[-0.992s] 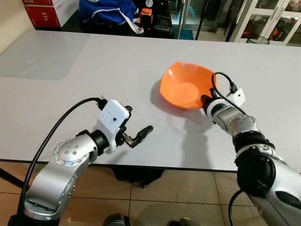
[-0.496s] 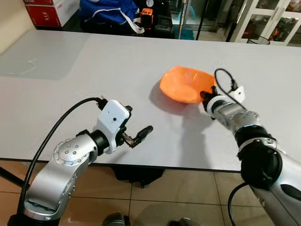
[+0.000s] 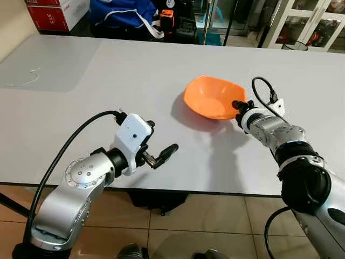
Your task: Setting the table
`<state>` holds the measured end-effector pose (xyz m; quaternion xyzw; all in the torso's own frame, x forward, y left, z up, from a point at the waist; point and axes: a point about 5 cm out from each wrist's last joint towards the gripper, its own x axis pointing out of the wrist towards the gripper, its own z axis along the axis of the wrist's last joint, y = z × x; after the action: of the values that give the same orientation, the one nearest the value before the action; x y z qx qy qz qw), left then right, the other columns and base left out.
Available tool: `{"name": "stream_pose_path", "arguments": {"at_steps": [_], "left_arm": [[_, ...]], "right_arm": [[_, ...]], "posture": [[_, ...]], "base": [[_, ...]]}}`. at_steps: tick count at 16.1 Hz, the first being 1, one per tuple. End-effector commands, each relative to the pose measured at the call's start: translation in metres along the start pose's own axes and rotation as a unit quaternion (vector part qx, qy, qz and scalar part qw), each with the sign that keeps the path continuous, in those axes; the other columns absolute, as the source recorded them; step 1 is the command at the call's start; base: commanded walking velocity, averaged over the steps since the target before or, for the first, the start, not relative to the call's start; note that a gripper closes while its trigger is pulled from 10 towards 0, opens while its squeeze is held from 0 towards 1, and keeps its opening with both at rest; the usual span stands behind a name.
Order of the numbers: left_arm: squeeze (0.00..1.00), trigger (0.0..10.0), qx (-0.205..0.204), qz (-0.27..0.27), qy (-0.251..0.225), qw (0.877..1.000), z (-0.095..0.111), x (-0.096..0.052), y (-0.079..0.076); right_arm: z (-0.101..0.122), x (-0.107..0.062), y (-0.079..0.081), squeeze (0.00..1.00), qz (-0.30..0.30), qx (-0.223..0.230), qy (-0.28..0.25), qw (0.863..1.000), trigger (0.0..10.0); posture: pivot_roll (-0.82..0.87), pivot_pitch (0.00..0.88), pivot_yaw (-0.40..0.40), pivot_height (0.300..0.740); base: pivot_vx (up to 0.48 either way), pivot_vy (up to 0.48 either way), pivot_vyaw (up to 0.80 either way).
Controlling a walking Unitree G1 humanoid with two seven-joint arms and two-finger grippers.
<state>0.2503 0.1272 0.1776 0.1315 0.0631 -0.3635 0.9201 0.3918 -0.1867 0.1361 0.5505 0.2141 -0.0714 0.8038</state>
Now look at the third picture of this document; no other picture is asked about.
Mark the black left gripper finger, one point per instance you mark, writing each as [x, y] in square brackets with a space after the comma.
[168, 151]
[150, 124]

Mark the orange plastic bowl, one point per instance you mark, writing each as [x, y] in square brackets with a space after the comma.
[207, 97]

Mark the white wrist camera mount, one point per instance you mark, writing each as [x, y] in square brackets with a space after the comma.
[277, 108]
[132, 135]

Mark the shiny metal pole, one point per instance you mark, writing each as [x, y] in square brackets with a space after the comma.
[207, 21]

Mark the black base under table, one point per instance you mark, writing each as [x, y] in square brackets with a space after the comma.
[159, 200]

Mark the white glass door cabinet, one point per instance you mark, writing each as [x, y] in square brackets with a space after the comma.
[307, 21]

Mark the black case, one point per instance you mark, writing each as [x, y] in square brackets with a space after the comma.
[186, 28]

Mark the red and white carton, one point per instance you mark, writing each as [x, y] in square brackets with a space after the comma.
[54, 15]

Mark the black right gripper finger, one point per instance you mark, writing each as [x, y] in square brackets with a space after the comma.
[236, 105]

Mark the grey robot left foot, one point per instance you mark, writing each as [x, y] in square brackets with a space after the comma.
[132, 252]

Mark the grey robot foot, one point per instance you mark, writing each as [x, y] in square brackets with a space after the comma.
[207, 254]
[132, 252]

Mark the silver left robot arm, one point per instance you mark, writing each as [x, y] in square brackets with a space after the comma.
[70, 189]

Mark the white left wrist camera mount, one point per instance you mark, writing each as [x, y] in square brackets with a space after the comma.
[132, 135]

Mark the black metal table leg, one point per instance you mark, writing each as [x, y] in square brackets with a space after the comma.
[13, 205]

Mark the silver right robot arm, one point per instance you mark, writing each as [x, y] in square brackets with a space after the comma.
[280, 132]

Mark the grey robot right foot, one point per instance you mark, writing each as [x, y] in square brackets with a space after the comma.
[207, 254]

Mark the orange and black device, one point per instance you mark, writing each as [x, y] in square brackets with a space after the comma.
[167, 19]

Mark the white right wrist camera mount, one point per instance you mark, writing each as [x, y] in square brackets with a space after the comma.
[277, 108]

